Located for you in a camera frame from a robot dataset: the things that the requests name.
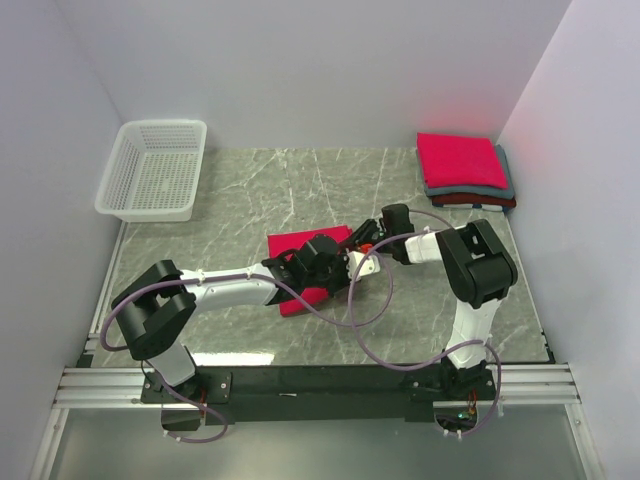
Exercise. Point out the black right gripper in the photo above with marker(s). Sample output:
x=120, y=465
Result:
x=364, y=232

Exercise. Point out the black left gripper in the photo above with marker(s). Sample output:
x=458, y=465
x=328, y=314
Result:
x=342, y=260

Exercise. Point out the pink-red t shirt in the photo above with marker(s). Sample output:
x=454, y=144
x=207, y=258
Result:
x=279, y=243

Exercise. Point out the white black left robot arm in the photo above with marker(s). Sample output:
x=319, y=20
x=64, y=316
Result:
x=154, y=310

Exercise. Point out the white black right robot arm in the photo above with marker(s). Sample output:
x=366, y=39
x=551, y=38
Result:
x=480, y=272

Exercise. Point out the folded blue white t shirt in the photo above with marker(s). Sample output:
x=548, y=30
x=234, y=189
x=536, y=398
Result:
x=488, y=207

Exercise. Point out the folded dark red t shirt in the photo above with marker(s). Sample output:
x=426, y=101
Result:
x=466, y=201

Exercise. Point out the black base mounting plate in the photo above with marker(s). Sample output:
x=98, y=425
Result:
x=313, y=392

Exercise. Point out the white plastic basket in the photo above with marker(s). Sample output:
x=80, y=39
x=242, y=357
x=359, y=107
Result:
x=153, y=171

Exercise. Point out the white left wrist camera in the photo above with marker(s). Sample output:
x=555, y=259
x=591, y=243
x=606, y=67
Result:
x=361, y=264

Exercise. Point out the aluminium frame rail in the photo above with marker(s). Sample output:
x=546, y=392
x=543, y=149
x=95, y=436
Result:
x=526, y=384

